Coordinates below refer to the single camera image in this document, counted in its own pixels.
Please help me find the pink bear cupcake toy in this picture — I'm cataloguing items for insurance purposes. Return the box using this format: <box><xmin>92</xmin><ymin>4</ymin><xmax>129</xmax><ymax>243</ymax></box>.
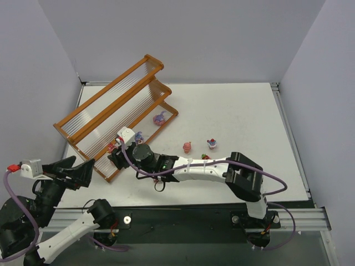
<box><xmin>107</xmin><ymin>142</ymin><xmax>117</xmax><ymax>153</ymax></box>

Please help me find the small purple bunny toy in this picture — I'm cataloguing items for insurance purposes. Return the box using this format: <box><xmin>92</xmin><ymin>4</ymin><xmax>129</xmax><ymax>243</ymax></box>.
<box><xmin>135</xmin><ymin>131</ymin><xmax>144</xmax><ymax>145</ymax></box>

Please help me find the purple bunny donut toy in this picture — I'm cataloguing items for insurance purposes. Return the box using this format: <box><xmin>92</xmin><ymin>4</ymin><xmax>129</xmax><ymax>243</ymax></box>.
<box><xmin>153</xmin><ymin>111</ymin><xmax>166</xmax><ymax>126</ymax></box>

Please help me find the pink ice cream toy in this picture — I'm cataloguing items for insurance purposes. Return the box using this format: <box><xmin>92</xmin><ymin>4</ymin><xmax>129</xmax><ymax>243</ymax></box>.
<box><xmin>182</xmin><ymin>142</ymin><xmax>192</xmax><ymax>154</ymax></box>

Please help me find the blue cupcake toy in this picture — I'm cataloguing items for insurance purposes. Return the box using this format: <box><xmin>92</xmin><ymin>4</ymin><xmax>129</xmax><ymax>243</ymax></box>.
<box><xmin>207</xmin><ymin>139</ymin><xmax>217</xmax><ymax>150</ymax></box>

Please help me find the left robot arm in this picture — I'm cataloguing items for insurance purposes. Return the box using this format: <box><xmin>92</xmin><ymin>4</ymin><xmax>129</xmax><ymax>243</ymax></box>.
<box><xmin>1</xmin><ymin>156</ymin><xmax>116</xmax><ymax>265</ymax></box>

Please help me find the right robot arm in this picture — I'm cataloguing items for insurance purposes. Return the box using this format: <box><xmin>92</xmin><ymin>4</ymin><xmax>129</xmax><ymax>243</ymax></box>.
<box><xmin>108</xmin><ymin>143</ymin><xmax>267</xmax><ymax>219</ymax></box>

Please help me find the orange three-tier acrylic shelf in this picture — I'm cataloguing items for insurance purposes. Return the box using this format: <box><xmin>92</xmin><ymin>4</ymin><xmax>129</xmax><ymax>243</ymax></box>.
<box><xmin>53</xmin><ymin>54</ymin><xmax>179</xmax><ymax>182</ymax></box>

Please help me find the strawberry bear donut toy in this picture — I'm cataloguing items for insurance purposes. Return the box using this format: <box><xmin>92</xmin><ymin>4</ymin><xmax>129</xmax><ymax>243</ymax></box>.
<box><xmin>201</xmin><ymin>154</ymin><xmax>211</xmax><ymax>160</ymax></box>

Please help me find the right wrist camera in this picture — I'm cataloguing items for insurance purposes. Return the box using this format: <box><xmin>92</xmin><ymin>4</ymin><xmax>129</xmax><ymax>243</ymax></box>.
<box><xmin>115</xmin><ymin>126</ymin><xmax>135</xmax><ymax>147</ymax></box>

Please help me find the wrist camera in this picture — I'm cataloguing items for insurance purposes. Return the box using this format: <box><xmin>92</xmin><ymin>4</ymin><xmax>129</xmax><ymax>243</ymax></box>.
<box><xmin>7</xmin><ymin>159</ymin><xmax>49</xmax><ymax>181</ymax></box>
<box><xmin>115</xmin><ymin>126</ymin><xmax>135</xmax><ymax>147</ymax></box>

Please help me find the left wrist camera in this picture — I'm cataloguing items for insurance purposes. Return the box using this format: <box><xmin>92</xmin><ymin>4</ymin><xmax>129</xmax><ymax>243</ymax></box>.
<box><xmin>7</xmin><ymin>159</ymin><xmax>49</xmax><ymax>181</ymax></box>

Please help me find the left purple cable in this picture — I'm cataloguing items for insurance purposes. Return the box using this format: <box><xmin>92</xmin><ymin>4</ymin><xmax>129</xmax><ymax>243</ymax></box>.
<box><xmin>0</xmin><ymin>168</ymin><xmax>41</xmax><ymax>263</ymax></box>

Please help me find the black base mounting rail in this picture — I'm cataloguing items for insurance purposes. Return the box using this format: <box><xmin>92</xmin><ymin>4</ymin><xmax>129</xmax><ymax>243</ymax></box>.
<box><xmin>93</xmin><ymin>203</ymin><xmax>281</xmax><ymax>245</ymax></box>

